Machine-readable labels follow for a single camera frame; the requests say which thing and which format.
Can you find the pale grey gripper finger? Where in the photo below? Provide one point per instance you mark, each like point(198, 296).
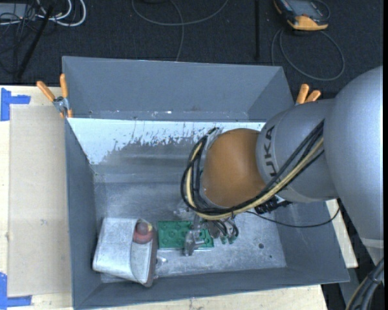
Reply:
point(189, 246)
point(201, 241)

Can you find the green studded flat block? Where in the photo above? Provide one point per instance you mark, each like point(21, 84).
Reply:
point(172, 234)

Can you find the red-brown round knob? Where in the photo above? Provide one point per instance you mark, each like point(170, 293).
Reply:
point(142, 231)

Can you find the pale grey curved box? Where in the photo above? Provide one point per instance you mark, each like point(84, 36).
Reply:
point(116, 247)

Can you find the grey metal bin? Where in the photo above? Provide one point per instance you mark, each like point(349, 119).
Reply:
point(168, 89)

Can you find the pale cardboard board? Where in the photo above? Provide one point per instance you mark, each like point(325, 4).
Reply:
point(35, 199)

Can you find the black cylinder on white bracket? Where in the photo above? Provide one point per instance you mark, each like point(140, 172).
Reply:
point(265, 207)

